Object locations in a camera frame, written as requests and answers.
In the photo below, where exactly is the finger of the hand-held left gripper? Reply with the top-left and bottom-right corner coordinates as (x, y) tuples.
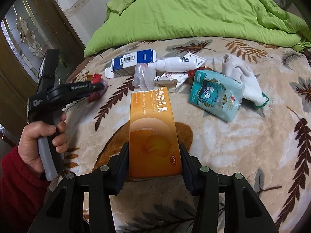
(72, 92), (98, 102)
(91, 82), (106, 93)

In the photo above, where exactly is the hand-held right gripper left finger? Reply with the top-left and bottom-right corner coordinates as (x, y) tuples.
(36, 143), (130, 233)

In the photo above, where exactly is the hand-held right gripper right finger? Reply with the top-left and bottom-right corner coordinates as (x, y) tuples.
(180, 146), (280, 233)

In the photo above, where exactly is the red wrapper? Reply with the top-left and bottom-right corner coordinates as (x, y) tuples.
(87, 73), (107, 102)

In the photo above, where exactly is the orange medicine box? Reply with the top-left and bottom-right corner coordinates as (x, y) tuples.
(129, 87), (183, 181)

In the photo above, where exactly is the teal cartoon tissue packet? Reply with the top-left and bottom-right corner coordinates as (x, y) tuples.
(188, 70), (244, 122)

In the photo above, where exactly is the white knit glove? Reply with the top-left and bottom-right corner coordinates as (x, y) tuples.
(222, 53), (270, 108)

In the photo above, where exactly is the person's left forearm red sleeve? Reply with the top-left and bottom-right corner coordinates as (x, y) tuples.
(0, 146), (52, 233)

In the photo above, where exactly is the person's left hand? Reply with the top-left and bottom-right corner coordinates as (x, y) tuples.
(19, 113), (69, 175)

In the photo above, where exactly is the blue and white box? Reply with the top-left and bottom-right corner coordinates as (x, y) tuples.
(105, 49), (157, 79)

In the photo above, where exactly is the clear plastic bag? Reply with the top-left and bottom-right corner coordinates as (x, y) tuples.
(132, 63), (158, 91)

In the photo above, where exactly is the wooden door with glass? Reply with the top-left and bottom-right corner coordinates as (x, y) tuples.
(0, 0), (86, 139)

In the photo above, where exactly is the leaf printed beige blanket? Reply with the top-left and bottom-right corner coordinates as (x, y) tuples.
(61, 37), (311, 233)

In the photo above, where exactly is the white box with red print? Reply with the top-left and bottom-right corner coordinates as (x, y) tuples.
(154, 72), (193, 93)

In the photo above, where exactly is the white spray bottle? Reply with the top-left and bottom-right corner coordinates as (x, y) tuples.
(148, 55), (195, 73)

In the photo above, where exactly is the green quilt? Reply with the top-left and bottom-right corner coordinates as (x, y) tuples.
(84, 0), (311, 57)

